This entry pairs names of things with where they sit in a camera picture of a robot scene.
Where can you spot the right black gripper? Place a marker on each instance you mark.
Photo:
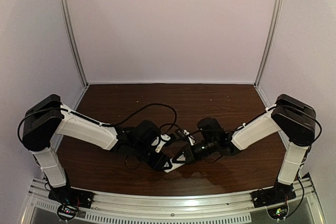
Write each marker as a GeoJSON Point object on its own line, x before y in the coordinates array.
{"type": "Point", "coordinates": [188, 150]}

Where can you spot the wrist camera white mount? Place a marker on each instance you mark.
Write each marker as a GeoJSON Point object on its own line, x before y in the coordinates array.
{"type": "Point", "coordinates": [185, 136]}
{"type": "Point", "coordinates": [160, 141]}

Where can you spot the aluminium corner post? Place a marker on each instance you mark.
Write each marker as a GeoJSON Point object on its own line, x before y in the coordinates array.
{"type": "Point", "coordinates": [276, 11]}
{"type": "Point", "coordinates": [72, 42]}

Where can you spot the white remote control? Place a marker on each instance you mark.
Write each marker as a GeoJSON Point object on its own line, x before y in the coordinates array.
{"type": "Point", "coordinates": [173, 164]}

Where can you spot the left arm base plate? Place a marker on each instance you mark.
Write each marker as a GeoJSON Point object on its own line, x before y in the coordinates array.
{"type": "Point", "coordinates": [70, 196]}

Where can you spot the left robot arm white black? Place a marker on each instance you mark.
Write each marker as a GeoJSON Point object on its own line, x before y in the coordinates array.
{"type": "Point", "coordinates": [50, 116]}

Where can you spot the circuit board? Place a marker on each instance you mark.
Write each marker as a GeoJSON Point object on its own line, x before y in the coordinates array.
{"type": "Point", "coordinates": [67, 212]}
{"type": "Point", "coordinates": [278, 212]}

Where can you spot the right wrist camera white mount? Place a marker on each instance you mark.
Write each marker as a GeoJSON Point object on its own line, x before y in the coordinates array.
{"type": "Point", "coordinates": [185, 136]}

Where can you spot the right aluminium corner post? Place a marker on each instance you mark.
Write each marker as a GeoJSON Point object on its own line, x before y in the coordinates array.
{"type": "Point", "coordinates": [276, 11]}

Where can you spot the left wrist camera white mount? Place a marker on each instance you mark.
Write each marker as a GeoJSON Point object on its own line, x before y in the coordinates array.
{"type": "Point", "coordinates": [160, 141]}

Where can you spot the front aluminium rail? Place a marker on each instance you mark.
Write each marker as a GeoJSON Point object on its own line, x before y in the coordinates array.
{"type": "Point", "coordinates": [221, 208]}

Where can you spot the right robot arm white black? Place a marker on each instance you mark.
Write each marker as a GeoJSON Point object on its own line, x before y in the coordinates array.
{"type": "Point", "coordinates": [296, 120]}

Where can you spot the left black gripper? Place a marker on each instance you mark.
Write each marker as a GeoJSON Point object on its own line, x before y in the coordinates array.
{"type": "Point", "coordinates": [159, 160]}

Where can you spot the left aluminium corner post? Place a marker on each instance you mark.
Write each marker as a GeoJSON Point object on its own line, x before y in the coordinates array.
{"type": "Point", "coordinates": [72, 42]}

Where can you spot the right circuit board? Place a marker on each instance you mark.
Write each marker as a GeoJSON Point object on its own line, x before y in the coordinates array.
{"type": "Point", "coordinates": [278, 212]}

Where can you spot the left circuit board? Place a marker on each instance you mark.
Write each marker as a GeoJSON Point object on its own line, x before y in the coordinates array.
{"type": "Point", "coordinates": [67, 212]}

